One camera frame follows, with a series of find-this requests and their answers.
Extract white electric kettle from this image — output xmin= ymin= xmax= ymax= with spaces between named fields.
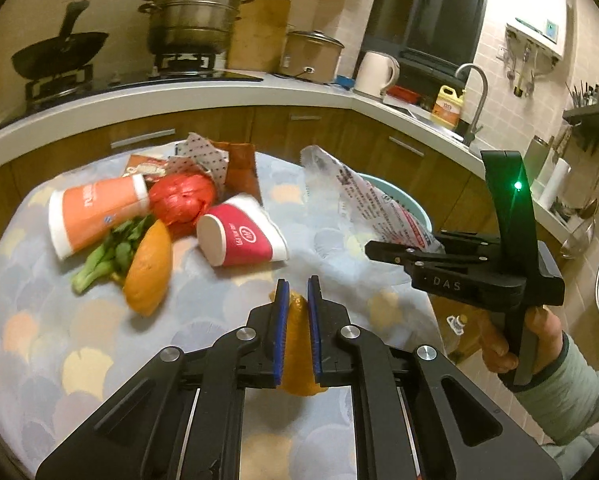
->
xmin=353 ymin=51 xmax=400 ymax=100

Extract dark wall shelf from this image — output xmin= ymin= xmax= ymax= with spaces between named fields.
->
xmin=562 ymin=102 xmax=599 ymax=146

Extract clear printed plastic bag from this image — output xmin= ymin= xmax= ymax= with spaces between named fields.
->
xmin=299 ymin=145 xmax=445 ymax=256

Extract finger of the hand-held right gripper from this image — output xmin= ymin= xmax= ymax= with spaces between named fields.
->
xmin=404 ymin=255 xmax=527 ymax=307
xmin=365 ymin=230 xmax=503 ymax=267

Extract white kitchen counter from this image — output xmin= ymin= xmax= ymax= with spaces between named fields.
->
xmin=0 ymin=67 xmax=595 ymax=241

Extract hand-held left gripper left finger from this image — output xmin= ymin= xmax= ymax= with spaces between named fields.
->
xmin=36 ymin=280 xmax=290 ymax=480

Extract red plastic bag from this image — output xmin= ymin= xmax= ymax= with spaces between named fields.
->
xmin=149 ymin=172 xmax=217 ymax=238

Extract orange paper cup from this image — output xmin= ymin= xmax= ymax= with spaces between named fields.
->
xmin=48 ymin=175 xmax=151 ymax=261

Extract light blue plastic basket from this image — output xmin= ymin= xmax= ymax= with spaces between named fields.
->
xmin=354 ymin=172 xmax=433 ymax=235

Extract orange sweet potato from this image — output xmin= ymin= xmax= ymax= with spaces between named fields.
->
xmin=123 ymin=220 xmax=173 ymax=317

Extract black wok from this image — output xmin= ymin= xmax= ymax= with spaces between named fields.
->
xmin=12 ymin=0 xmax=110 ymax=81

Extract small orange peel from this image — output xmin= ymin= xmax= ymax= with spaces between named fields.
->
xmin=284 ymin=294 xmax=330 ymax=397

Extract yellow plastic bottle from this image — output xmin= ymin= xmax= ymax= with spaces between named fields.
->
xmin=431 ymin=85 xmax=466 ymax=128

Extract person's right forearm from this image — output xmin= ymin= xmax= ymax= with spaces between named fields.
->
xmin=517 ymin=332 xmax=599 ymax=447

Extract paper towel roll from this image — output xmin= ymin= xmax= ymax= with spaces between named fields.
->
xmin=538 ymin=157 xmax=573 ymax=211

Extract green leafy vegetable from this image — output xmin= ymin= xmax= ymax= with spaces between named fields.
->
xmin=72 ymin=215 xmax=155 ymax=295

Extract brown packet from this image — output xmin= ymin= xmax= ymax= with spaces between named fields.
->
xmin=212 ymin=141 xmax=260 ymax=201

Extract steel cup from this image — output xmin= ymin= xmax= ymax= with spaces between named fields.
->
xmin=522 ymin=135 xmax=555 ymax=186

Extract dark window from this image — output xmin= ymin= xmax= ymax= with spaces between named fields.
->
xmin=362 ymin=0 xmax=493 ymax=78

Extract wooden cutting board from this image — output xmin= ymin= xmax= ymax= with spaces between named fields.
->
xmin=226 ymin=0 xmax=292 ymax=75

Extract beige rice cooker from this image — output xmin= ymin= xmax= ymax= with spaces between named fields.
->
xmin=279 ymin=25 xmax=345 ymax=85

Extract steel kitchen faucet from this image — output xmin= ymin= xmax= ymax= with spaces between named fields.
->
xmin=454 ymin=63 xmax=489 ymax=146

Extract polka dot paper wrapper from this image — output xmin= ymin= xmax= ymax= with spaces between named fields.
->
xmin=172 ymin=132 xmax=230 ymax=196

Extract white water heater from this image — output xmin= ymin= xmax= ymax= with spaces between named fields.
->
xmin=504 ymin=0 xmax=575 ymax=58

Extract scale pattern tablecloth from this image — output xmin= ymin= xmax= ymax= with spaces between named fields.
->
xmin=0 ymin=142 xmax=445 ymax=480

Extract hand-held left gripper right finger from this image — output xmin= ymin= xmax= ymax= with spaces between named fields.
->
xmin=307 ymin=276 xmax=563 ymax=480

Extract steel ladle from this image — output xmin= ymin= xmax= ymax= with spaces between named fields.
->
xmin=559 ymin=197 xmax=599 ymax=261

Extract steel steamer pot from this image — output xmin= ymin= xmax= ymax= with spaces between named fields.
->
xmin=138 ymin=0 xmax=245 ymax=56

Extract cooking oil bottle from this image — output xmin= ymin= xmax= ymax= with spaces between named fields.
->
xmin=447 ymin=314 xmax=485 ymax=366

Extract black gas stove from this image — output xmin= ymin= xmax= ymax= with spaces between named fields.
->
xmin=0 ymin=52 xmax=265 ymax=133

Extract person's right hand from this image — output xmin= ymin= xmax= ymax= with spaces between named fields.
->
xmin=478 ymin=305 xmax=566 ymax=386

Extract wooden base cabinets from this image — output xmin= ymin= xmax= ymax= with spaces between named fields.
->
xmin=0 ymin=105 xmax=510 ymax=261

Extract red box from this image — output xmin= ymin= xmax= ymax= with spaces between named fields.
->
xmin=387 ymin=85 xmax=423 ymax=108

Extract red paper cup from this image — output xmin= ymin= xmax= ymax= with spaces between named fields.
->
xmin=196 ymin=192 xmax=290 ymax=268

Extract water heater pipes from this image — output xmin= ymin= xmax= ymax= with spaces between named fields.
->
xmin=499 ymin=30 xmax=560 ymax=98

